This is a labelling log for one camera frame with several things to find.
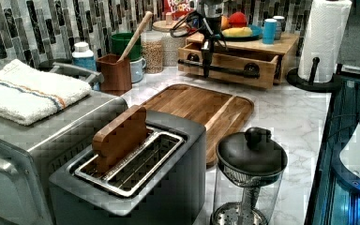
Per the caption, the blue bottle white cap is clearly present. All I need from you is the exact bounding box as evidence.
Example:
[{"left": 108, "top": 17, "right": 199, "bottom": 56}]
[{"left": 72, "top": 41, "right": 97, "bottom": 71}]

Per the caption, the striped white towel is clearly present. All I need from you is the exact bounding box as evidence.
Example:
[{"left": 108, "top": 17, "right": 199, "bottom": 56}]
[{"left": 0, "top": 59, "right": 92, "bottom": 126}]

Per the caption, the orange fruit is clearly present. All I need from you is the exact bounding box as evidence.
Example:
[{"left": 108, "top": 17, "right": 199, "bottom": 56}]
[{"left": 221, "top": 16, "right": 230, "bottom": 30}]

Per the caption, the paper towel roll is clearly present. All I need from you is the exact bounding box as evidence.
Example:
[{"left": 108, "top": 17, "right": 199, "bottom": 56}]
[{"left": 298, "top": 0, "right": 352, "bottom": 83}]

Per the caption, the wooden drawer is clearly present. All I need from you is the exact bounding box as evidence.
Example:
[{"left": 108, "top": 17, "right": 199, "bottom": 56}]
[{"left": 178, "top": 43, "right": 280, "bottom": 89}]

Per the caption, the black toaster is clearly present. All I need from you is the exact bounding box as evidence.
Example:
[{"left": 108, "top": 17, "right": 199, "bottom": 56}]
[{"left": 50, "top": 111, "right": 206, "bottom": 225}]

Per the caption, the green bowl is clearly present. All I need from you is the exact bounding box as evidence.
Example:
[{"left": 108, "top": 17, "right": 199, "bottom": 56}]
[{"left": 111, "top": 33, "right": 142, "bottom": 61}]

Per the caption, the silver shaker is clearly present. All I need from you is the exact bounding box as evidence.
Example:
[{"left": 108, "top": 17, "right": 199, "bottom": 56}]
[{"left": 273, "top": 16, "right": 285, "bottom": 40}]

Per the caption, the brown wooden utensil holder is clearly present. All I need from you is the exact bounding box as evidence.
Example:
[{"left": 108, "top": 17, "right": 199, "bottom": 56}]
[{"left": 97, "top": 54, "right": 132, "bottom": 96}]

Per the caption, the red apple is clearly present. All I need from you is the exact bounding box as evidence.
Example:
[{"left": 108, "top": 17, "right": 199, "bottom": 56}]
[{"left": 229, "top": 12, "right": 248, "bottom": 28}]

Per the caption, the clear plastic grain container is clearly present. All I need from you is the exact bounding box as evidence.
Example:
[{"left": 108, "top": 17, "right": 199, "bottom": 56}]
[{"left": 142, "top": 31, "right": 163, "bottom": 74}]

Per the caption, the wooden toast slice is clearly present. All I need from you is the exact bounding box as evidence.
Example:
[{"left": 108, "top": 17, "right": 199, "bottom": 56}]
[{"left": 92, "top": 105, "right": 148, "bottom": 173}]

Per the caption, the blue plate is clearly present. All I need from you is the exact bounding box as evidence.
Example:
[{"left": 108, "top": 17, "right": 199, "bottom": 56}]
[{"left": 225, "top": 25, "right": 262, "bottom": 41}]

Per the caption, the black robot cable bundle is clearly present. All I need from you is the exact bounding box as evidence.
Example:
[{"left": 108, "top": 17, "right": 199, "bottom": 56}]
[{"left": 169, "top": 8, "right": 229, "bottom": 53}]

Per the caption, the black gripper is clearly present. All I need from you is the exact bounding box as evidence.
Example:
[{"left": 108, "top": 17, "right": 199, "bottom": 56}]
[{"left": 197, "top": 0, "right": 224, "bottom": 78}]

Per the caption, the jar with wooden lid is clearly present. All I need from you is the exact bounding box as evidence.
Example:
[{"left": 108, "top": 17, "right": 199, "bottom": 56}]
[{"left": 153, "top": 12, "right": 186, "bottom": 67}]

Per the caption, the blue shaker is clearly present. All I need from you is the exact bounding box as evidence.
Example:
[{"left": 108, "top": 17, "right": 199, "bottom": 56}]
[{"left": 262, "top": 19, "right": 277, "bottom": 44}]

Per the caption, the cereal box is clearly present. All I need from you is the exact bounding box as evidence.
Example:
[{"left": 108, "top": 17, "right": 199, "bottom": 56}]
[{"left": 163, "top": 0, "right": 193, "bottom": 20}]

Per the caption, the stainless steel toaster oven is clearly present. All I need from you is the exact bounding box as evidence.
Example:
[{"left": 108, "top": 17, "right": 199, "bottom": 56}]
[{"left": 0, "top": 59, "right": 129, "bottom": 225}]

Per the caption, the glass french press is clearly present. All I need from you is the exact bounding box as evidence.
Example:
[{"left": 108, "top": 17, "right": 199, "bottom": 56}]
[{"left": 210, "top": 127, "right": 288, "bottom": 225}]

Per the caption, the wooden cutting board tray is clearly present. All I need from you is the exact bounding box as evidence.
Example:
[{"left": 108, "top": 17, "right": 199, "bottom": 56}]
[{"left": 143, "top": 84, "right": 254, "bottom": 168}]

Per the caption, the wooden spoon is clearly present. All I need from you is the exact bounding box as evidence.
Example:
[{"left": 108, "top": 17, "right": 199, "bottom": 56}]
[{"left": 118, "top": 11, "right": 153, "bottom": 62}]

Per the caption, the white mug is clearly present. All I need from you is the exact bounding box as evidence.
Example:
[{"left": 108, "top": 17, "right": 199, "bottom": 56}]
[{"left": 130, "top": 57, "right": 146, "bottom": 83}]

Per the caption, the wooden drawer cabinet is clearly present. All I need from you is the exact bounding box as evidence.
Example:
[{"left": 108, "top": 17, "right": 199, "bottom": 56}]
[{"left": 186, "top": 31, "right": 300, "bottom": 85}]

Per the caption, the black paper towel holder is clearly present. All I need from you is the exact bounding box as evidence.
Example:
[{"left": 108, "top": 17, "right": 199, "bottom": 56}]
[{"left": 286, "top": 57, "right": 341, "bottom": 93}]

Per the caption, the yellow banana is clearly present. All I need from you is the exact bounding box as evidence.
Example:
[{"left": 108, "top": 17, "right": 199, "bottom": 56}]
[{"left": 222, "top": 27, "right": 253, "bottom": 38}]

